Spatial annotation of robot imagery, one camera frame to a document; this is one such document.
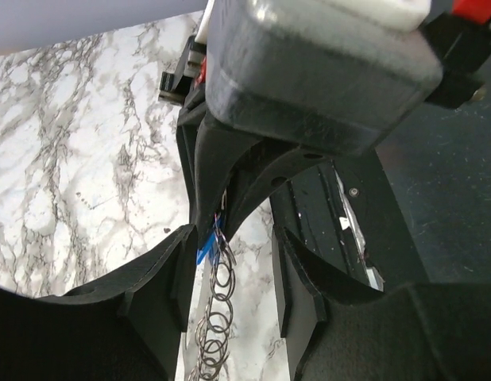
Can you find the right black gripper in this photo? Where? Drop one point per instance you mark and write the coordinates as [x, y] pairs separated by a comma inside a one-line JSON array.
[[209, 150]]

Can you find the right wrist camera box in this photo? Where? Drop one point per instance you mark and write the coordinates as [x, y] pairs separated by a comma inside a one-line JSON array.
[[309, 73]]

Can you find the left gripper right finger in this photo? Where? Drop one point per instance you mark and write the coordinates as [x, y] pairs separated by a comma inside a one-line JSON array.
[[337, 328]]

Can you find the blue tagged key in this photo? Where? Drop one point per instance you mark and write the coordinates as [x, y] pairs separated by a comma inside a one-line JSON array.
[[208, 251]]

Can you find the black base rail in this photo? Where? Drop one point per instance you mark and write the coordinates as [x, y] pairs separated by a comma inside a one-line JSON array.
[[345, 212]]

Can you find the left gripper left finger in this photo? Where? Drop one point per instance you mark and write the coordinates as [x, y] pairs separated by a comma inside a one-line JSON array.
[[125, 325]]

